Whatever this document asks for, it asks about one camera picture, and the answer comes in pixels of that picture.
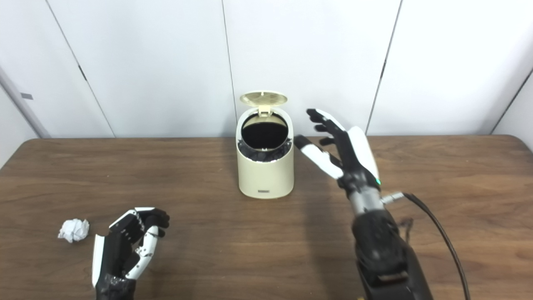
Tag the cream-colored bin body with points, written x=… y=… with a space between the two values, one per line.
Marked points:
x=264 y=177

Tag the small gray post label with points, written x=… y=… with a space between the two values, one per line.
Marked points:
x=26 y=96

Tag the black bin liner bag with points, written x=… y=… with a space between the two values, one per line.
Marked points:
x=264 y=133

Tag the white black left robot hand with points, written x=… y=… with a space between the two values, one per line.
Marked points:
x=112 y=254

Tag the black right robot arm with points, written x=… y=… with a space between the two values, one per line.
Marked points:
x=383 y=250

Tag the black wall panel clip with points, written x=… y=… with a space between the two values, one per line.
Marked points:
x=82 y=73

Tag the gray corner post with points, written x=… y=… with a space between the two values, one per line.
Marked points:
x=23 y=102

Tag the white paper ball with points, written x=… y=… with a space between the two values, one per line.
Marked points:
x=74 y=230

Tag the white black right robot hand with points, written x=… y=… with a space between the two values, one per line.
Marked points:
x=354 y=158

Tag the cream round bin lid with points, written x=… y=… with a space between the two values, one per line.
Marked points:
x=263 y=98

